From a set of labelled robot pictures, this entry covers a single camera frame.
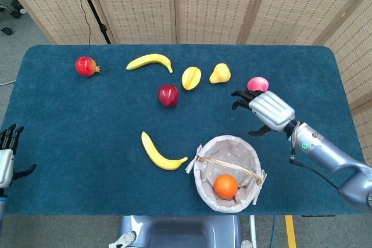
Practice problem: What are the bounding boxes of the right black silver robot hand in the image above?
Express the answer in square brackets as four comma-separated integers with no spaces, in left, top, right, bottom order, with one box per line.
[231,89,296,137]

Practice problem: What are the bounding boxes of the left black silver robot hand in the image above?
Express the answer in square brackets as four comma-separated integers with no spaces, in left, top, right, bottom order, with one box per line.
[0,123,37,189]

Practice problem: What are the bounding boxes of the orange fruit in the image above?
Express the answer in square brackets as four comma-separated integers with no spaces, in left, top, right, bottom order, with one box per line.
[214,173,239,201]

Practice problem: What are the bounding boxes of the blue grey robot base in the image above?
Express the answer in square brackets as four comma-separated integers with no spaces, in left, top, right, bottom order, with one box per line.
[109,215,254,248]

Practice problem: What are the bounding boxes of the pink peach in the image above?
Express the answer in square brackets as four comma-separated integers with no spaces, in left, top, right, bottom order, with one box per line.
[246,76,270,93]

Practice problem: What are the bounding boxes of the wicker basket with cloth liner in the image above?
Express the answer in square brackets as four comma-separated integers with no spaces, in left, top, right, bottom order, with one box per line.
[185,134,268,213]

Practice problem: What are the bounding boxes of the yellow pear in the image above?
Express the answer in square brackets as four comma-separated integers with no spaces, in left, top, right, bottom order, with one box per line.
[209,62,232,84]

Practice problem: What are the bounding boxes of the blue table cloth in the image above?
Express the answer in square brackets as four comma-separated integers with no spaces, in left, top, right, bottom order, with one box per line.
[0,44,367,217]

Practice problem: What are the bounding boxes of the yellow starfruit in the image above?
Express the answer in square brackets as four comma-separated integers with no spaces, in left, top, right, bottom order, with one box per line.
[181,66,202,91]

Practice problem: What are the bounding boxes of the dark red apple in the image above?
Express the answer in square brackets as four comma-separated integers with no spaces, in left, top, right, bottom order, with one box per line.
[158,84,180,108]

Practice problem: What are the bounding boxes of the bamboo folding screen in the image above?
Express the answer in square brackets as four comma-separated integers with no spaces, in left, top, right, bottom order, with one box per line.
[0,0,372,144]

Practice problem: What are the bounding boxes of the white pole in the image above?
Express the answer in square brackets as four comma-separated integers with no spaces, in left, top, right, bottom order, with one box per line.
[249,215,259,248]

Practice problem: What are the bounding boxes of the yellow plastic banana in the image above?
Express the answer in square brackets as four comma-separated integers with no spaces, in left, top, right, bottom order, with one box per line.
[141,131,189,171]
[126,53,174,74]

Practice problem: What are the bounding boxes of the yellow floor tape strip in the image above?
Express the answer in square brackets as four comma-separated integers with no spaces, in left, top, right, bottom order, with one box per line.
[285,215,297,248]

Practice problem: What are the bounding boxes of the red pomegranate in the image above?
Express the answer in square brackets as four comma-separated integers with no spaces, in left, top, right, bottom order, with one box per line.
[75,56,102,77]

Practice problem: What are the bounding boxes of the black office chair base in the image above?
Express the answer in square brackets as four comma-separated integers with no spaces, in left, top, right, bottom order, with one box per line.
[0,0,27,35]

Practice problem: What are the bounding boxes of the black tripod stand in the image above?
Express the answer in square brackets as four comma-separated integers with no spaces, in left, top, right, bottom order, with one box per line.
[71,0,112,45]

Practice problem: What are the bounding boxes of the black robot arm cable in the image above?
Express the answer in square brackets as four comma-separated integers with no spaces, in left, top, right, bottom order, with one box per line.
[289,131,341,191]

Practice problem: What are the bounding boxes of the blue cable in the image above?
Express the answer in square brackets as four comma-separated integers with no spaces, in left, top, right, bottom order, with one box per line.
[269,215,277,248]

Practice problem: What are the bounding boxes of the thin black hanging cable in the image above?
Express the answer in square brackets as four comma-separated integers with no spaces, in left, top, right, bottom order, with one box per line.
[67,0,92,45]

